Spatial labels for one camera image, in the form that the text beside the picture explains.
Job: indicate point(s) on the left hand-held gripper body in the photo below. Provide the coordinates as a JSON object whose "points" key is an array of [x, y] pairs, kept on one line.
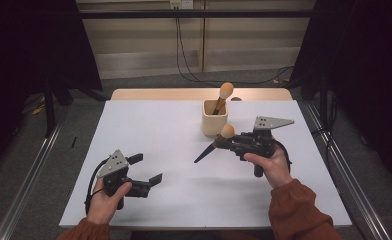
{"points": [[114, 166]]}

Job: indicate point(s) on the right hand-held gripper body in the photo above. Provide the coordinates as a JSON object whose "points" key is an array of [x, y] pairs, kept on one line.
{"points": [[257, 141]]}

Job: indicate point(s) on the small makeup brush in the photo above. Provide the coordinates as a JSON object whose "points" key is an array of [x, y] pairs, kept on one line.
{"points": [[228, 130]]}

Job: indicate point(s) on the beige square cup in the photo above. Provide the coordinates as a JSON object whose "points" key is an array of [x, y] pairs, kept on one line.
{"points": [[212, 123]]}

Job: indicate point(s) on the large makeup brush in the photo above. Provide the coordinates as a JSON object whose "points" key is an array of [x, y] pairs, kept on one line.
{"points": [[226, 90]]}

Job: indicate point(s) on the person's right hand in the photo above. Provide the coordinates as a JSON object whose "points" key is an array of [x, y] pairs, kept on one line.
{"points": [[279, 170]]}

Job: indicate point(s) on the person's left hand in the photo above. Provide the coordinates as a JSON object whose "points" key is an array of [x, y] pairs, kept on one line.
{"points": [[105, 208]]}

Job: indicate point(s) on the white paper sheet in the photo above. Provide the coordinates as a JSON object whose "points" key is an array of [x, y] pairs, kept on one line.
{"points": [[170, 133]]}

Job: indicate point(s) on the black metal stand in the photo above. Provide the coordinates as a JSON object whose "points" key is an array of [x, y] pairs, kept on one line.
{"points": [[49, 110], [323, 100]]}

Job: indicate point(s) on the thin vertical pole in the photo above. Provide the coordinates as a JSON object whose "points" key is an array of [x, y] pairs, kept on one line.
{"points": [[203, 40]]}

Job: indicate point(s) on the black curtain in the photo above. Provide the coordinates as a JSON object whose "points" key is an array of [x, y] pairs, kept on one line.
{"points": [[367, 66], [27, 50]]}

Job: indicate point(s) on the black horizontal bar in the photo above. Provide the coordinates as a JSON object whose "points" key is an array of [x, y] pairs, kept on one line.
{"points": [[134, 14]]}

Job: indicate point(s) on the aluminium floor rail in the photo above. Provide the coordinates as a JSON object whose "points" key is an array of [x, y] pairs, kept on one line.
{"points": [[30, 180], [337, 160]]}

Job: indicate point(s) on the white wall socket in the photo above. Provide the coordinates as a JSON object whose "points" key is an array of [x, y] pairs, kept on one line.
{"points": [[181, 4]]}

